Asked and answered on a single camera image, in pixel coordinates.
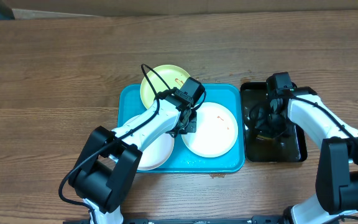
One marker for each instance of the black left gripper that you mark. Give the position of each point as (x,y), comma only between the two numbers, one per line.
(192,127)

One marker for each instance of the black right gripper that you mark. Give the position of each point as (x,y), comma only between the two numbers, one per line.
(268,122)

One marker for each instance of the green yellow sponge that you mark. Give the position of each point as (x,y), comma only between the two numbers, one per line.
(268,136)

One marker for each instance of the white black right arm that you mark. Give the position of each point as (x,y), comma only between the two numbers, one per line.
(336,186)

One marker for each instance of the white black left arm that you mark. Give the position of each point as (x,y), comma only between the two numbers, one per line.
(105,170)

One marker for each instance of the black water tray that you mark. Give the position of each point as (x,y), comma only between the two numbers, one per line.
(291,148)

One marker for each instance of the teal plastic tray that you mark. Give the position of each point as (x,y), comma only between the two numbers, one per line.
(182,160)

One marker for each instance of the white plate with ketchup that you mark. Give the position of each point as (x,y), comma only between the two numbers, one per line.
(156,146)

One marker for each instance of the brown cardboard backdrop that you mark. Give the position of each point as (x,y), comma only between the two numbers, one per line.
(168,7)

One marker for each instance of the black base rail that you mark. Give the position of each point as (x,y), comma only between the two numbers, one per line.
(258,219)

